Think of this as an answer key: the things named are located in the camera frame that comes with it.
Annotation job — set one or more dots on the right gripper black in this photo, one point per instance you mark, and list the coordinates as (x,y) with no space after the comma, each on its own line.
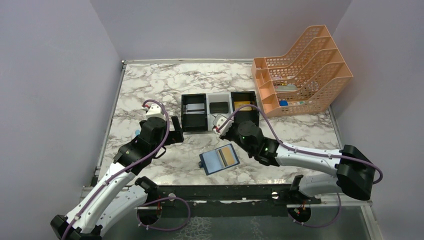
(225,135)

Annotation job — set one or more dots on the black metal mounting rail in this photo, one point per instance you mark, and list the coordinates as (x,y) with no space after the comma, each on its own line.
(245,200)

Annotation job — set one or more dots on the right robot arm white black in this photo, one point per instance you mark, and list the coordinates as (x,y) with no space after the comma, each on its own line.
(345,170)

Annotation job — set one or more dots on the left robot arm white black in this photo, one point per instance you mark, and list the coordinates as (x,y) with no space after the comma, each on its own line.
(120,190)

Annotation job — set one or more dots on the blue item in organizer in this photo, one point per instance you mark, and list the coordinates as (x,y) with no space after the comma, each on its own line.
(283,103)

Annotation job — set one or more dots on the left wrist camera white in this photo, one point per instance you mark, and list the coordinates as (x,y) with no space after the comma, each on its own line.
(153,111)

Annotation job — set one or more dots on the orange plastic file organizer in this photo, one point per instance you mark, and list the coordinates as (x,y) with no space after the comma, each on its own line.
(309,76)

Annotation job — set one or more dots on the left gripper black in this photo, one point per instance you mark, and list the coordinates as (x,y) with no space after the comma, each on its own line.
(175,136)

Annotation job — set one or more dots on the black left sorting bin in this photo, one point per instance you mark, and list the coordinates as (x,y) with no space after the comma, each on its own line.
(194,116)

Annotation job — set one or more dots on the gold credit card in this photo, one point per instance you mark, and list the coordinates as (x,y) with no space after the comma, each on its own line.
(227,156)

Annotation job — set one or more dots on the black card in bin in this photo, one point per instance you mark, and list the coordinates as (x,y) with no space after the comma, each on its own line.
(219,107)

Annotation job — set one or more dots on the white middle sorting bin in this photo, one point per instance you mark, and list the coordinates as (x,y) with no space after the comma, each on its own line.
(217,97)

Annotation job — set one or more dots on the aluminium table frame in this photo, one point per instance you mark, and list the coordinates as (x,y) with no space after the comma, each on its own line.
(163,82)

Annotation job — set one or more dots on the silver card in bin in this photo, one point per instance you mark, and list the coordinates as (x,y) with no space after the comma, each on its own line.
(194,108)

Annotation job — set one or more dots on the blue card holder wallet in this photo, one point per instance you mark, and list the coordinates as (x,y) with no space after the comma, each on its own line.
(211,163)

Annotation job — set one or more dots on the gold card in bin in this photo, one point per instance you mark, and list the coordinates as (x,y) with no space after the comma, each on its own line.
(238,104)

